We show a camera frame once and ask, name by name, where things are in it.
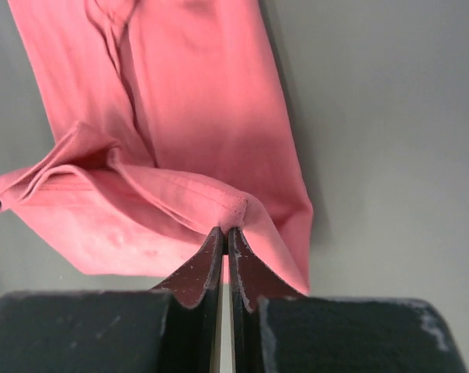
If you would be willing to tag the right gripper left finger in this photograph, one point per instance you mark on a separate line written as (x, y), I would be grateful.
(171, 327)

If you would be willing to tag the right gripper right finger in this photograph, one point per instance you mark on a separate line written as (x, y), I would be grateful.
(278, 329)

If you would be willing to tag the salmon pink t shirt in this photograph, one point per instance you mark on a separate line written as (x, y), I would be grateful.
(168, 120)

